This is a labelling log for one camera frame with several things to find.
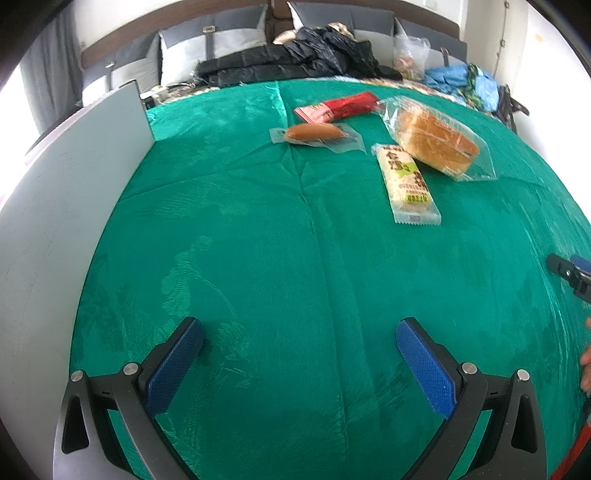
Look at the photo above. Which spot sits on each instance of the clear plastic bag of food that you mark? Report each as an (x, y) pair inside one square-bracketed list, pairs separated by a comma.
[(411, 57)]

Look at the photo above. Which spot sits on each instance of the blue cloth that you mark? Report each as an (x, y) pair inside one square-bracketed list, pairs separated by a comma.
[(448, 76)]

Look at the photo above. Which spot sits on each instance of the bread loaf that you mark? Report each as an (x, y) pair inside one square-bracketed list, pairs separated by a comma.
[(438, 138)]

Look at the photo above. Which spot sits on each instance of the dark wooden chair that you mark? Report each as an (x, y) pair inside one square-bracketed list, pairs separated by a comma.
[(510, 106)]

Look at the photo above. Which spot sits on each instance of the person's right hand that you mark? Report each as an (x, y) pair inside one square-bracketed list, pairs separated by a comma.
[(587, 364)]

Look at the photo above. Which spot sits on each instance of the grey curtain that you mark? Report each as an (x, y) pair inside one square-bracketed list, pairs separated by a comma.
[(51, 69)]

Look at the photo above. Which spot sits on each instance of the red snack packet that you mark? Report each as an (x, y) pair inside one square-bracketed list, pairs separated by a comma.
[(341, 106)]

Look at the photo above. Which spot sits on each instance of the black puffer jacket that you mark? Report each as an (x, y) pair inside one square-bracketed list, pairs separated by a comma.
[(300, 57)]

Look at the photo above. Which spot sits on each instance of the floral bed sheet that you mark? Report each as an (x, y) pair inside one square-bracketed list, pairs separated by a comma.
[(415, 85)]

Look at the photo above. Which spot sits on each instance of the green and white snack bar packet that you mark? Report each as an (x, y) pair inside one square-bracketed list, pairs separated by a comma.
[(406, 182)]

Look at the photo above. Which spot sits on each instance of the sausage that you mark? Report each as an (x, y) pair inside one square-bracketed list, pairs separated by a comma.
[(316, 134)]

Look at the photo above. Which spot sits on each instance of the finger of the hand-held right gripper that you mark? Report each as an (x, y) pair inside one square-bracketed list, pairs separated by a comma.
[(567, 272)]

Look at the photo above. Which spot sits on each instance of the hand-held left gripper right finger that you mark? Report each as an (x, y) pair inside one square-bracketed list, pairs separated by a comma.
[(427, 369)]

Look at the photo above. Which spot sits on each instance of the white board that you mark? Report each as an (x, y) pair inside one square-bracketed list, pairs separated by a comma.
[(55, 230)]

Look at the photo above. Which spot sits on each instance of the green patterned bedspread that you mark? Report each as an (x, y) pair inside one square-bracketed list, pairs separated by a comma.
[(300, 254)]

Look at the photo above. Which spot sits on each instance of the grey and white pillow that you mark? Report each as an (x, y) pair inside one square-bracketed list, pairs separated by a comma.
[(445, 46), (360, 18)]

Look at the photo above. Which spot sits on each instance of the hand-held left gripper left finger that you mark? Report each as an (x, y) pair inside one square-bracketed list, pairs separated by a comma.
[(173, 374)]

